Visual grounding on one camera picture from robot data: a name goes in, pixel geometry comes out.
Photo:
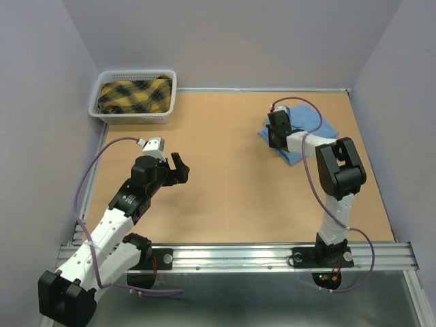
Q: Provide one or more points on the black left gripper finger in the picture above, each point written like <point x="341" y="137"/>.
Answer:
<point x="178" y="163"/>
<point x="180" y="175"/>

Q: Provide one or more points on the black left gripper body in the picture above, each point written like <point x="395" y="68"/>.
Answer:
<point x="163" y="169"/>

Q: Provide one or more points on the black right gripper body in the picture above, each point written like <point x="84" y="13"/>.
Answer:
<point x="271" y="140"/>

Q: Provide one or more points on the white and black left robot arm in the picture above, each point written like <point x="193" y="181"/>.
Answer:
<point x="70" y="295"/>

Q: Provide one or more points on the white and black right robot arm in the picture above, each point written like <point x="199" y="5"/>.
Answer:
<point x="341" y="174"/>

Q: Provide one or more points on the white plastic basket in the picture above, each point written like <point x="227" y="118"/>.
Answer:
<point x="131" y="74"/>

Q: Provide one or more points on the yellow plaid shirt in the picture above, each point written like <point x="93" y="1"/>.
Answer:
<point x="149" y="96"/>

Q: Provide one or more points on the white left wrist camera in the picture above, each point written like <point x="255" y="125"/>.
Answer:
<point x="153" y="147"/>

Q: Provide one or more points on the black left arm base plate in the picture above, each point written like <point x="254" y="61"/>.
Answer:
<point x="144" y="274"/>

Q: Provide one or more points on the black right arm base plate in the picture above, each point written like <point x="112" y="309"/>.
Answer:
<point x="325" y="261"/>

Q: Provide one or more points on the aluminium mounting rail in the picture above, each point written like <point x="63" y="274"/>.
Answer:
<point x="275" y="257"/>

